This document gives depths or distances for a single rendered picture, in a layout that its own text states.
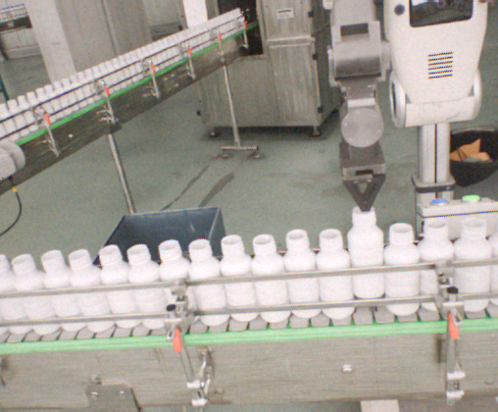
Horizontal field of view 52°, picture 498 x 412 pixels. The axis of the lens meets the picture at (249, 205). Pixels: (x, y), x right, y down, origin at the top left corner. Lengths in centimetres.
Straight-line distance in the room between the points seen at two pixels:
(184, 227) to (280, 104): 318
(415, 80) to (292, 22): 312
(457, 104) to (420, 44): 19
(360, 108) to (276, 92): 395
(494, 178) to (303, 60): 241
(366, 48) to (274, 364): 58
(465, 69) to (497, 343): 70
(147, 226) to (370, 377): 87
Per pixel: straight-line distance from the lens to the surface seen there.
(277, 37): 454
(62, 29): 677
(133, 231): 165
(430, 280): 94
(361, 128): 72
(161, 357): 104
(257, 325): 98
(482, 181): 249
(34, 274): 107
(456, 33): 139
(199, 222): 157
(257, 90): 472
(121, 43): 753
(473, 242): 91
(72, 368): 113
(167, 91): 347
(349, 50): 76
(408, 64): 139
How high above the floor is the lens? 162
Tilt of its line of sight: 27 degrees down
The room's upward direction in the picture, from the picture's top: 10 degrees counter-clockwise
